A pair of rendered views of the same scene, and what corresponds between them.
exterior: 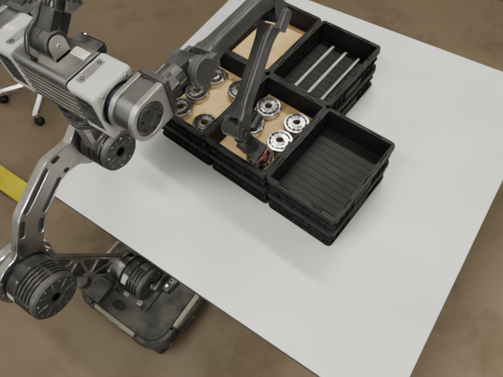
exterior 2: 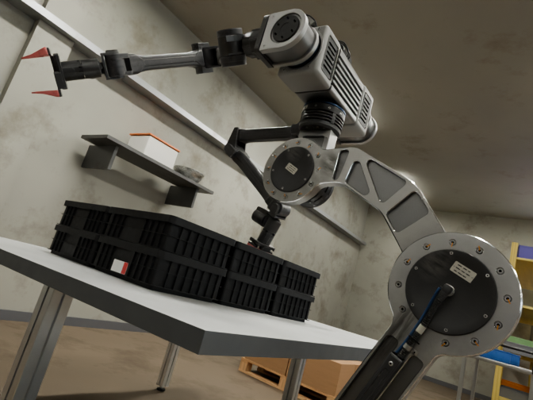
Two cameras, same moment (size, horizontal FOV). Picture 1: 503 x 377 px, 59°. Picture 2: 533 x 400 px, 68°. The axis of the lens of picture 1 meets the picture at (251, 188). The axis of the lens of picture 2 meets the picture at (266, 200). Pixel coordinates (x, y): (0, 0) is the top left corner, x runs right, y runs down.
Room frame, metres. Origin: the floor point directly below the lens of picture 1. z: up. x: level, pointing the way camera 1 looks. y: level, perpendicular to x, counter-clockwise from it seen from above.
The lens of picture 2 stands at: (1.06, 1.58, 0.79)
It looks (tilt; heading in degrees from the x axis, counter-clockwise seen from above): 13 degrees up; 267
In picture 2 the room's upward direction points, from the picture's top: 16 degrees clockwise
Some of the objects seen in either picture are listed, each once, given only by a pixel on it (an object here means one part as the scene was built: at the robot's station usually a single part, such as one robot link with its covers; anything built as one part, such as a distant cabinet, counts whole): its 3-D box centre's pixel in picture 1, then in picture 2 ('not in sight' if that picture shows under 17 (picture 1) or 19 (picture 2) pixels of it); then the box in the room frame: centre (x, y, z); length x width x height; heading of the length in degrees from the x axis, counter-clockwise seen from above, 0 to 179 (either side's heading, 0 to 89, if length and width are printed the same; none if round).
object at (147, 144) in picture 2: not in sight; (151, 152); (2.07, -2.26, 1.78); 0.40 x 0.33 x 0.22; 50
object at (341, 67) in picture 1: (324, 70); not in sight; (1.35, -0.37, 0.87); 0.40 x 0.30 x 0.11; 135
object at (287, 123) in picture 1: (296, 123); not in sight; (1.10, -0.21, 0.86); 0.10 x 0.10 x 0.01
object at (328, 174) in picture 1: (329, 169); (267, 273); (0.86, -0.30, 0.87); 0.40 x 0.30 x 0.11; 135
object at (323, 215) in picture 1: (331, 161); (270, 263); (0.86, -0.30, 0.92); 0.40 x 0.30 x 0.02; 135
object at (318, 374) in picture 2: not in sight; (305, 368); (0.04, -2.39, 0.19); 1.11 x 0.80 x 0.38; 143
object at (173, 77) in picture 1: (167, 83); not in sight; (0.82, 0.18, 1.45); 0.09 x 0.08 x 0.12; 50
